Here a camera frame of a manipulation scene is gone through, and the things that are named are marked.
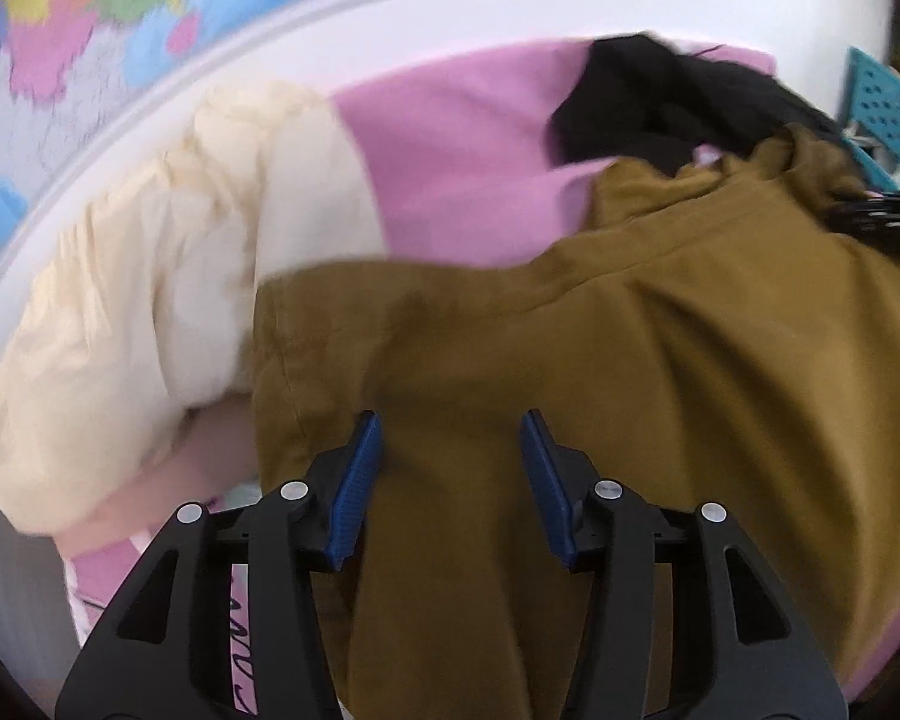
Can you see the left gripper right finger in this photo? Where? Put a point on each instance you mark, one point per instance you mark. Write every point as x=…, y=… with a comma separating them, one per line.
x=686, y=618

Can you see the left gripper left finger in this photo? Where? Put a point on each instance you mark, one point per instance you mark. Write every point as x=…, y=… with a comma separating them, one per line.
x=217, y=618

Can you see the olive brown jacket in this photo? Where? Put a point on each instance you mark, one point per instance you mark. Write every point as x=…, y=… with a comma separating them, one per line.
x=704, y=337

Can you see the upper turquoise perforated basket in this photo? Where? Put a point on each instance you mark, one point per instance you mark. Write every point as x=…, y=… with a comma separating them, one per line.
x=870, y=119

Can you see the pink folded garment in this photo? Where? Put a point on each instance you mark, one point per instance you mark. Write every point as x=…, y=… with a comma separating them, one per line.
x=215, y=453

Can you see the black garment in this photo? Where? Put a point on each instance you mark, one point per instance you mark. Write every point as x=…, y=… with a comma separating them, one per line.
x=637, y=97

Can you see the cream folded garment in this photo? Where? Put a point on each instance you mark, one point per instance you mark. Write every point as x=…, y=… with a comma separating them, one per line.
x=144, y=313

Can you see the pink floral bed sheet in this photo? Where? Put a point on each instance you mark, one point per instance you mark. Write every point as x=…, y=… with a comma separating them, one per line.
x=466, y=173

